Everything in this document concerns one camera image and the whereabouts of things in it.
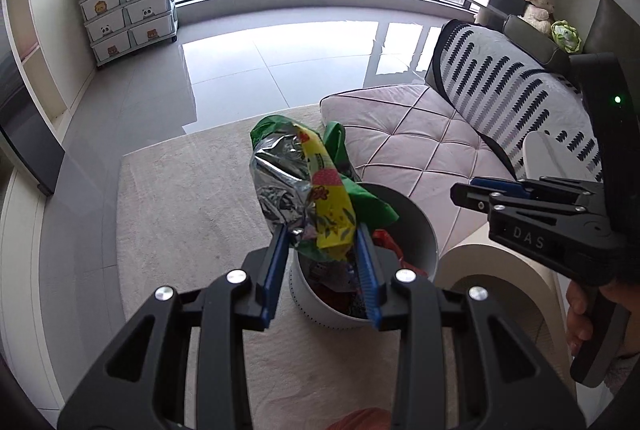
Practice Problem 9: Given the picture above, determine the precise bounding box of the person's leg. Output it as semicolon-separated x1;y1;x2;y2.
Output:
325;407;392;430

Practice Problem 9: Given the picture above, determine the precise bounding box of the person's right hand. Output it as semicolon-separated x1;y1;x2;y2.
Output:
565;279;632;358

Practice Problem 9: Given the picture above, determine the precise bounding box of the grey sofa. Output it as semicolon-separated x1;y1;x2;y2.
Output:
501;0;640;78

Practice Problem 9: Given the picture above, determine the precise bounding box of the red plastic packet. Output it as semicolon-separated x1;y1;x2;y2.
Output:
372;229;431;281

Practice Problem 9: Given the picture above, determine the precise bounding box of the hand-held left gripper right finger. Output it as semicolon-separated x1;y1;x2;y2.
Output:
356;226;586;430

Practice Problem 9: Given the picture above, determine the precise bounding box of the green yellow foil snack wrapper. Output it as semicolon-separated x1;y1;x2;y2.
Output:
249;114;401;263

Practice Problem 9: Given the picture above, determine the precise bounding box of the white animal print drawer cabinet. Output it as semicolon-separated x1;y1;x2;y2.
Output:
75;0;179;68

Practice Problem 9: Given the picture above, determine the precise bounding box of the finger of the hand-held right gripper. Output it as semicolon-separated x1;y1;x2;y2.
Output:
450;182;591;217
469;176;601;201

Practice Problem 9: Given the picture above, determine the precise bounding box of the white open shelf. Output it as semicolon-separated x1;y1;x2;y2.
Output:
0;0;72;123

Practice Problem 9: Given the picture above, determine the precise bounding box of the green cabbage plush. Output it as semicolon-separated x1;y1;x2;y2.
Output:
550;20;583;55

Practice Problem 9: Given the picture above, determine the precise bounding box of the white round trash bin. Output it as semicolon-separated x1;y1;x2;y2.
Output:
289;182;441;331

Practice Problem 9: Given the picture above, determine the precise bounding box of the beige rug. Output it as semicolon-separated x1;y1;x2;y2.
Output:
116;104;481;430

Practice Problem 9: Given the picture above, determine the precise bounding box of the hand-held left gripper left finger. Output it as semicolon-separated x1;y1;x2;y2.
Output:
57;226;291;430

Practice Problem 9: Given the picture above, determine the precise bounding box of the pink quilted ottoman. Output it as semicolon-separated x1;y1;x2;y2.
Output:
319;84;518;257

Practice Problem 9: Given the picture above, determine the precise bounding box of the beige plush toy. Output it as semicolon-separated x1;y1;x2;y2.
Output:
521;0;558;34

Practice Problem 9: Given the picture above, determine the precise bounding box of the white marble round table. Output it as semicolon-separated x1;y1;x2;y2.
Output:
434;130;603;411

